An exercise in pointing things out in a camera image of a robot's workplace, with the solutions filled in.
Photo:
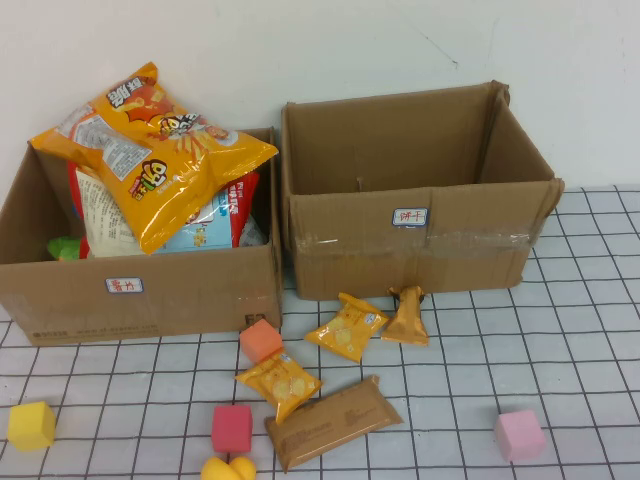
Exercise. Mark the taped cardboard box biscuit label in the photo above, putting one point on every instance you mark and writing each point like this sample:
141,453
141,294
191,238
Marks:
350,260

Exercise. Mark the red foam cube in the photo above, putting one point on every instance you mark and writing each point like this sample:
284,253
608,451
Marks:
231,430

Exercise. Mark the gold wrapped snack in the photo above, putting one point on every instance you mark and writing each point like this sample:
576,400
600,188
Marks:
407,322

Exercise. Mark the pink foam cube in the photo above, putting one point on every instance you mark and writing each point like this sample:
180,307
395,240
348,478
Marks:
520,437

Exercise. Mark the cardboard box with crisps label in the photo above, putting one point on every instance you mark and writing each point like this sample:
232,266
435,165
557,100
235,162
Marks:
175,300

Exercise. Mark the white black grid tablecloth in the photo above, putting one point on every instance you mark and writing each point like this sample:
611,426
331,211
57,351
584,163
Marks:
450,375

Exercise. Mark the yellow heart foam toy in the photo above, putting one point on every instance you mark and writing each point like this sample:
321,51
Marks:
227,470

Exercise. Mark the long brown biscuit packet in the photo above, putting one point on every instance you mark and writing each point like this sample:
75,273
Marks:
330,425

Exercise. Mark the white sticker red writing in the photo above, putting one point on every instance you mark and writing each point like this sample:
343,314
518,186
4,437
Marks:
124,285
410,217

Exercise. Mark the large orange chip bag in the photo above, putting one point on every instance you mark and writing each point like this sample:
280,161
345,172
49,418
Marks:
165,190

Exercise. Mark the yellow foam cube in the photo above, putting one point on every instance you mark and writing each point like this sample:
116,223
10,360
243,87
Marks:
30,427

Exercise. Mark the red white snack bag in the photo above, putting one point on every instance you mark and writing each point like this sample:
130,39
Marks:
97,215

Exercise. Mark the orange foam cube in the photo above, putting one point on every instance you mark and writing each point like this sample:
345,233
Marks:
260,342

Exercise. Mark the small yellow snack packet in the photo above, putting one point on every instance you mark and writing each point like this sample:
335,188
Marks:
345,327
280,385

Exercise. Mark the blue white shrimp snack bag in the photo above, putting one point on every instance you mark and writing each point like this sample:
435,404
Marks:
210,225

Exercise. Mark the green snack packet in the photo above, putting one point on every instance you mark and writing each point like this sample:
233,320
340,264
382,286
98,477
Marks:
62,247

